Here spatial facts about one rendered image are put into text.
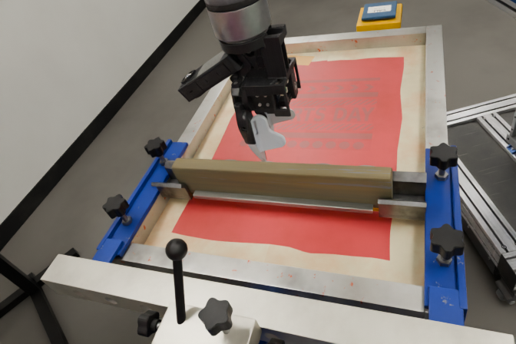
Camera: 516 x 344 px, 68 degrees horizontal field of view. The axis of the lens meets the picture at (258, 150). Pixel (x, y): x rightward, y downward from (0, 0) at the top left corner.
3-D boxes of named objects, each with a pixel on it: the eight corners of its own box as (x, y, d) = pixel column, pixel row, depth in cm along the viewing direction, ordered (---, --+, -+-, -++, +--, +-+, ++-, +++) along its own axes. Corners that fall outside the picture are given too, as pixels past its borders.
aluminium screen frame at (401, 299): (243, 51, 126) (239, 41, 123) (441, 37, 104) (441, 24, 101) (114, 268, 74) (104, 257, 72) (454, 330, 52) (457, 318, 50)
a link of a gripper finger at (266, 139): (287, 172, 59) (279, 118, 54) (251, 170, 61) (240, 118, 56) (292, 160, 61) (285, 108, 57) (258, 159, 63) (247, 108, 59)
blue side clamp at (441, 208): (424, 170, 74) (425, 143, 70) (452, 172, 73) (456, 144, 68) (422, 325, 55) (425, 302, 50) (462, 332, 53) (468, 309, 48)
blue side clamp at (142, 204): (179, 159, 95) (167, 138, 91) (196, 160, 93) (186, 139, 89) (114, 268, 76) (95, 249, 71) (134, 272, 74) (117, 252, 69)
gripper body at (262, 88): (291, 121, 54) (273, 43, 46) (234, 121, 57) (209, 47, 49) (302, 89, 59) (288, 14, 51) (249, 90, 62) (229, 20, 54)
